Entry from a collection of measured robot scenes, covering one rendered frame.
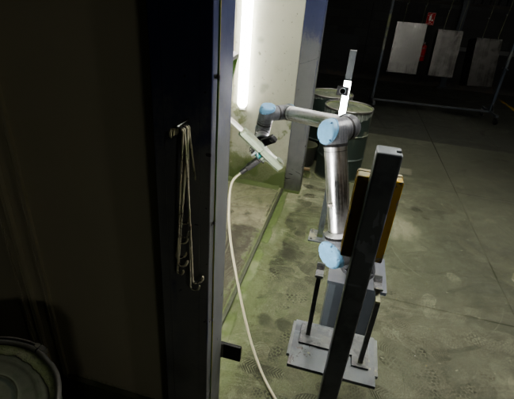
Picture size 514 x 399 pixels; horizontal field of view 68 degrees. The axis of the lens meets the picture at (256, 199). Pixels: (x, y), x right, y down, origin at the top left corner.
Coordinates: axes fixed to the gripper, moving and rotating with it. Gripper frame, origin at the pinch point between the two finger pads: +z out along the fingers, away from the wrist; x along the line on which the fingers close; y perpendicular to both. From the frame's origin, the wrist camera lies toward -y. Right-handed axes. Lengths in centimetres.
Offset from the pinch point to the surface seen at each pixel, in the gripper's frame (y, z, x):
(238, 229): 103, -80, -80
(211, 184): -20, 85, 39
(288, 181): 75, -173, -117
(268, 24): -7, -207, 18
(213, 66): -44, 79, 63
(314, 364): -5, 104, -33
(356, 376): -16, 107, -43
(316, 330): -5, 89, -36
